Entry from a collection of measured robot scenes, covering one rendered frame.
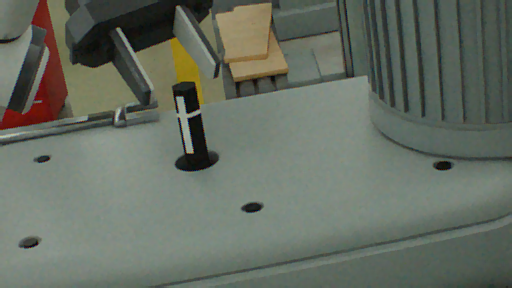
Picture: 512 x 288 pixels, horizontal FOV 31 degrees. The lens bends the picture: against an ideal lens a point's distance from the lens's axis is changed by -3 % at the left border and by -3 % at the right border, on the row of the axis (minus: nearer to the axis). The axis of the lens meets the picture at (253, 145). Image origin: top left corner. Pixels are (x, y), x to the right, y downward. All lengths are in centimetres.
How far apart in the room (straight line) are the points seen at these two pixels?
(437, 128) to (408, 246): 9
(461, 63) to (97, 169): 32
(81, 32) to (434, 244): 31
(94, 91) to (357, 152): 190
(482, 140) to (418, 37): 9
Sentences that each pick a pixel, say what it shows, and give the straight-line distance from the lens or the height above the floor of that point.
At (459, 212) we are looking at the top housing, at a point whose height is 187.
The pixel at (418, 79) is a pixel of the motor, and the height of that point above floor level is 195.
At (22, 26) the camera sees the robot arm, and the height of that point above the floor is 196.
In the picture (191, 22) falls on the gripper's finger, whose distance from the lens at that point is 75.
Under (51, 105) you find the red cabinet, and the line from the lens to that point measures 564.
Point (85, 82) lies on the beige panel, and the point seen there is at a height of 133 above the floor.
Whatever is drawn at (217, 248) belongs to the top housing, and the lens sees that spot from 69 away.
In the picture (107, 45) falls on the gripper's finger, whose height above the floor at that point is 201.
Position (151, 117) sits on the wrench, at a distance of 88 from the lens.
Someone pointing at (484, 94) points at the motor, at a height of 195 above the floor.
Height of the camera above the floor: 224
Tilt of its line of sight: 26 degrees down
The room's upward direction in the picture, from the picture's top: 9 degrees counter-clockwise
